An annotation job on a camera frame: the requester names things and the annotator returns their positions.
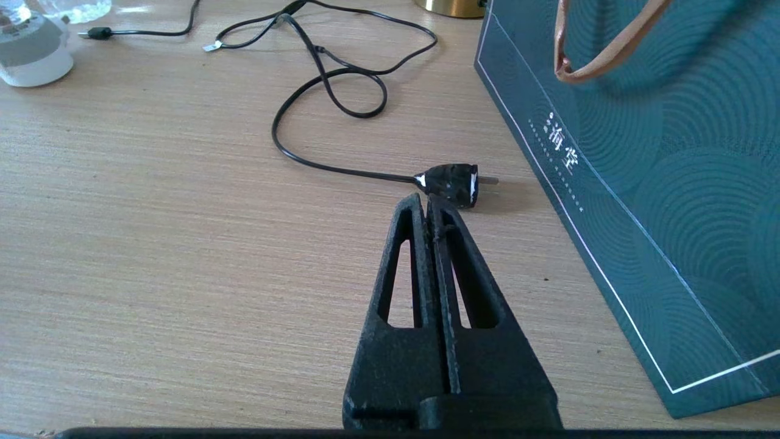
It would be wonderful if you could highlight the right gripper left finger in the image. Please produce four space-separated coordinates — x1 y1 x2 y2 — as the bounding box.
343 193 450 429

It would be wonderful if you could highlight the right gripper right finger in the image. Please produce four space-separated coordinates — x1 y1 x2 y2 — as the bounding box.
420 195 561 429

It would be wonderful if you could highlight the dark framed board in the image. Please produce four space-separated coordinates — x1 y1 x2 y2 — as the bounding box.
474 0 780 419

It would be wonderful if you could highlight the brass desk lamp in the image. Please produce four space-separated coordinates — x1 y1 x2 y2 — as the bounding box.
414 0 488 18

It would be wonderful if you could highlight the small grey clear-topped device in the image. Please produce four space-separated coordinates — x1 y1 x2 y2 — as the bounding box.
0 0 74 87

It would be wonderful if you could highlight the red-capped water bottle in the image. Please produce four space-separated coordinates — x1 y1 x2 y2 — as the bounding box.
27 0 112 24

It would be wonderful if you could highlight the black lamp cord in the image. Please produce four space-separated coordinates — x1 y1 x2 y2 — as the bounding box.
78 0 499 210

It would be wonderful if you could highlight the black cable with silver connector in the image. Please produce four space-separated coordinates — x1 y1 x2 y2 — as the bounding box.
203 0 388 119

